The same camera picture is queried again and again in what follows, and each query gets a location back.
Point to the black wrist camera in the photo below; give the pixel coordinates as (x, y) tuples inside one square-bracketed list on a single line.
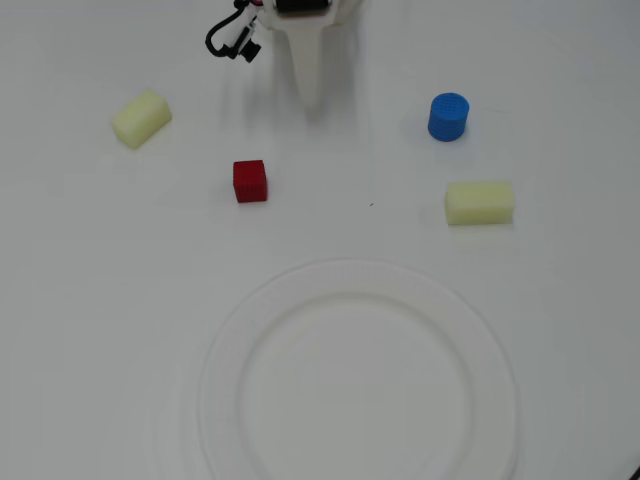
[(246, 46)]

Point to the red cube block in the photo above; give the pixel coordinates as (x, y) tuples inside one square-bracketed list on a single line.
[(250, 181)]

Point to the pale yellow foam block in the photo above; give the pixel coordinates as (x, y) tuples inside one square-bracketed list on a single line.
[(141, 119), (479, 202)]

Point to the white round plate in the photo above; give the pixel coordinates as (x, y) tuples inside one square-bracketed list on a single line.
[(225, 380)]

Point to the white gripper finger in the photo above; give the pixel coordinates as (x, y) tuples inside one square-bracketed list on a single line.
[(310, 65)]

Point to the blue ribbed cylinder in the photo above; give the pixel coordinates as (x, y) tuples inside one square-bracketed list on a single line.
[(448, 117)]

